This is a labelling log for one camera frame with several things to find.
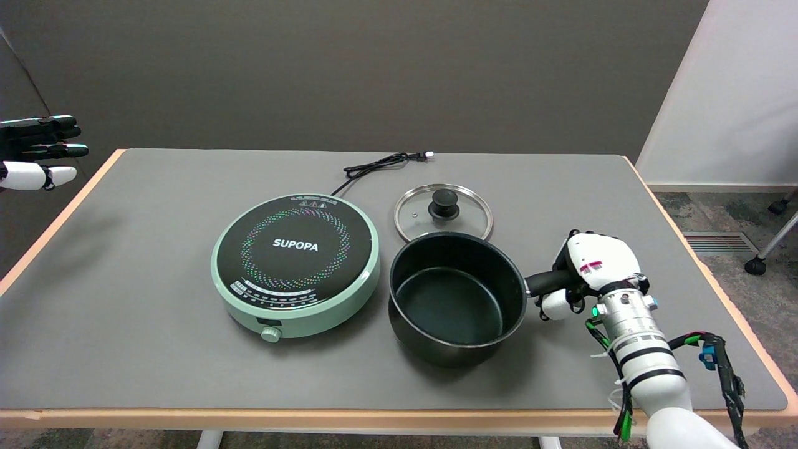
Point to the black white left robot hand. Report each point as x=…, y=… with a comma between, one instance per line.
x=31, y=174

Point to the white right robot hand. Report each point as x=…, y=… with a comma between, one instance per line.
x=601, y=259

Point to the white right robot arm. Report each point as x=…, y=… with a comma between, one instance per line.
x=648, y=362

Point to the floor vent grille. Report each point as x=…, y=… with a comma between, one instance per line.
x=717, y=243

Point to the grey leg with caster wheel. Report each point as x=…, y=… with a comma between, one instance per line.
x=756, y=266

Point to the grey table mat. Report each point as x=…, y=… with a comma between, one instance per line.
x=156, y=280

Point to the glass lid with black knob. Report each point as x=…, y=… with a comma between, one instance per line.
x=444, y=202

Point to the black caster wheel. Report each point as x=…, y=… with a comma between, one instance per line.
x=777, y=206

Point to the white table leg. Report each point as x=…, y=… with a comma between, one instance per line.
x=550, y=443
x=209, y=440

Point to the green SUPOPA induction cooker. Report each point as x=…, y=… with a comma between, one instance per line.
x=293, y=249

